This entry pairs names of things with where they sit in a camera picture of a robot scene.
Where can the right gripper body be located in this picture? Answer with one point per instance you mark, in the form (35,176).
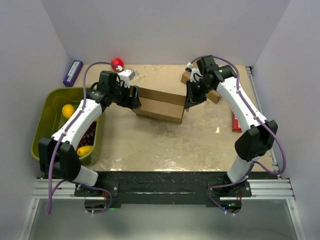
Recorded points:
(201,89)

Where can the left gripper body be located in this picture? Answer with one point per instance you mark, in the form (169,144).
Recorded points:
(121,95)

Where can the brown cardboard box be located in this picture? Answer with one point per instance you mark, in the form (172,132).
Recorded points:
(161,105)
(212,95)

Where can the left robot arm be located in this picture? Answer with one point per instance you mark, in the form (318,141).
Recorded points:
(58,154)

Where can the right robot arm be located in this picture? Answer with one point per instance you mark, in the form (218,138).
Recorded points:
(258,133)

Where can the closed brown cardboard box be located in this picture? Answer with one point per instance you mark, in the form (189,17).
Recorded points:
(212,95)

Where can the purple rectangular box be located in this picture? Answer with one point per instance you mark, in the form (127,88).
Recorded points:
(73,73)

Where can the red rectangular box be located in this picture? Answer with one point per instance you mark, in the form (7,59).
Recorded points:
(235,126)

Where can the red apple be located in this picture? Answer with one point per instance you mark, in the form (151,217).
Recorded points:
(117,64)

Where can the purple grape bunch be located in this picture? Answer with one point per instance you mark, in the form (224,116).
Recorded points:
(89,136)

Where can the yellow lemon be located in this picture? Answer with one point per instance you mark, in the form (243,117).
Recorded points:
(67,111)

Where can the green plastic bin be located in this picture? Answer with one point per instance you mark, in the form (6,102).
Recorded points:
(51,120)

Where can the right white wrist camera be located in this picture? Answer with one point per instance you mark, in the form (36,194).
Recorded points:
(194,72)

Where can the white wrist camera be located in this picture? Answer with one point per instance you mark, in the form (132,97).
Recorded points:
(127,75)
(194,72)

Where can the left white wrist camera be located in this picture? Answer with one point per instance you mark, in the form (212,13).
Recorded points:
(127,75)

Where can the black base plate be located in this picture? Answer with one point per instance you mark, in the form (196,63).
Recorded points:
(166,188)

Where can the aluminium frame rail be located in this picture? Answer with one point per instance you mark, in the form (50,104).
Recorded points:
(279,189)

